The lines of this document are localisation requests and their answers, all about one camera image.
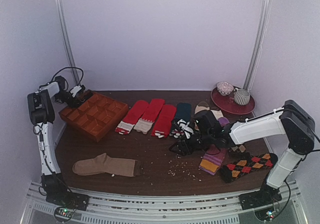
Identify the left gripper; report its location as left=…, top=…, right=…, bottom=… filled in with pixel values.
left=54, top=92, right=82, bottom=109

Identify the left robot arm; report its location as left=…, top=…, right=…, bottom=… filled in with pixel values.
left=27, top=76, right=93, bottom=206

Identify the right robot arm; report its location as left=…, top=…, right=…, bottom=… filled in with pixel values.
left=169, top=100, right=317, bottom=205

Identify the red sock right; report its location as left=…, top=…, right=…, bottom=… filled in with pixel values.
left=151, top=104, right=177, bottom=138

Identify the red sock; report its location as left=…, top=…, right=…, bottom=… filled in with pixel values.
left=133, top=99, right=165, bottom=134
left=115, top=100, right=149, bottom=135
left=151, top=104, right=177, bottom=138

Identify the orange divided organizer tray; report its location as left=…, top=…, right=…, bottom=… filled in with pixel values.
left=59, top=92, right=129, bottom=142

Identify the dark green reindeer sock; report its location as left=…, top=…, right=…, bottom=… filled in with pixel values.
left=169, top=103, right=192, bottom=138

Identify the red sock middle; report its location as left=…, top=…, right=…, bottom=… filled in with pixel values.
left=133, top=99, right=165, bottom=134

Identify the beige striped sock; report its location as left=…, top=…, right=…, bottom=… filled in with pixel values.
left=193, top=101, right=211, bottom=131

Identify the purple yellow sock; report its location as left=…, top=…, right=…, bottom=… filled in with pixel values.
left=198, top=145, right=227, bottom=175

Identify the cream short sock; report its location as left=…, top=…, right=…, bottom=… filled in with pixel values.
left=210, top=109, right=224, bottom=120

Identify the purple magenta sock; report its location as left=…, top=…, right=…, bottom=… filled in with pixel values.
left=218, top=117, right=230, bottom=127

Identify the red sock left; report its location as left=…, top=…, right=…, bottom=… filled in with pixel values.
left=115, top=100, right=149, bottom=135

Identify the dark red plate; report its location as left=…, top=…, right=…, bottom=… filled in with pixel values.
left=211, top=87, right=256, bottom=115

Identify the black orange argyle sock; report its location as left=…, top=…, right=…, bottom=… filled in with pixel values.
left=218, top=153, right=278, bottom=183

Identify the brown argyle sock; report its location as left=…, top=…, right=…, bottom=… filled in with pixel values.
left=228, top=144, right=247, bottom=157

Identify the patterned white bowl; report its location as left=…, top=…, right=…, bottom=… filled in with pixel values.
left=216, top=81, right=234, bottom=96

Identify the tan sock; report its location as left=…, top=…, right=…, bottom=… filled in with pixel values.
left=72, top=153, right=143, bottom=177

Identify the striped grey cup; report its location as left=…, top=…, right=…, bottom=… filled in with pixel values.
left=234, top=88, right=251, bottom=106

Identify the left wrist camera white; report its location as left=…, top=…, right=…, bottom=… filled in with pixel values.
left=69, top=85, right=83, bottom=97

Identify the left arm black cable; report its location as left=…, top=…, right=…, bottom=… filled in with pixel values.
left=51, top=66, right=85, bottom=87

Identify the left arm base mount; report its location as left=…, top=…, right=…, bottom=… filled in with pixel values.
left=45, top=191, right=90, bottom=223

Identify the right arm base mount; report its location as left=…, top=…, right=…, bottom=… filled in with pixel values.
left=239, top=187, right=282, bottom=222

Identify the left aluminium frame post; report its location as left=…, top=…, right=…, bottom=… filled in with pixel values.
left=55, top=0, right=84, bottom=85

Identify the aluminium frame post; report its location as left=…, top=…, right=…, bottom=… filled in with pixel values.
left=55, top=0, right=84, bottom=85
left=243, top=0, right=272, bottom=91

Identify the right aluminium frame post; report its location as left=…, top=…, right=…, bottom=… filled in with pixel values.
left=243, top=0, right=272, bottom=91

